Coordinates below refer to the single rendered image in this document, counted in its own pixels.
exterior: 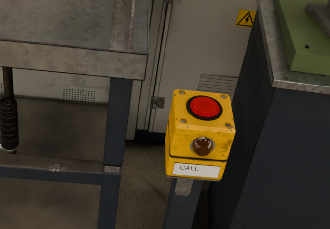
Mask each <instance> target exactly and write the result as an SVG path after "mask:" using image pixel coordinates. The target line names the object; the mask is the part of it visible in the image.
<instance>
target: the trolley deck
mask: <svg viewBox="0 0 330 229"><path fill-rule="evenodd" d="M112 9H113V0H0V67H7V68H17V69H27V70H37V71H48V72H58V73H68V74H78V75H89V76H99V77H109V78H120V79H129V80H140V81H145V77H146V70H147V63H148V56H149V10H150V0H135V19H134V38H133V52H132V53H131V52H121V51H111V50H108V48H109V39H110V27H111V18H112Z"/></svg>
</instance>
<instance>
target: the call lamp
mask: <svg viewBox="0 0 330 229"><path fill-rule="evenodd" d="M214 149H215V142H214V140H213V139H212V138H210V137H207V136H199V137H196V138H194V139H193V140H192V141H191V143H190V150H191V151H192V152H193V153H194V154H196V155H199V156H207V155H208V154H209V153H211V152H212V151H213V150H214Z"/></svg>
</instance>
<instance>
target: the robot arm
mask: <svg viewBox="0 0 330 229"><path fill-rule="evenodd" d="M305 11H306V12H307V13H308V14H309V15H311V16H312V17H313V18H314V20H315V21H316V22H317V23H318V25H319V26H320V27H321V29H322V30H323V31H324V32H325V34H326V35H327V36H328V38H329V39H330V0H329V1H328V3H327V4H316V3H308V4H307V5H306V8H305Z"/></svg>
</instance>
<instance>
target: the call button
mask: <svg viewBox="0 0 330 229"><path fill-rule="evenodd" d="M190 108H191V110H192V111H193V112H194V113H195V114H197V115H199V116H202V117H213V116H215V115H217V114H218V113H219V110H220V108H219V106H218V104H217V103H216V102H215V101H214V100H212V99H210V98H207V97H198V98H195V99H193V100H192V101H191V103H190Z"/></svg>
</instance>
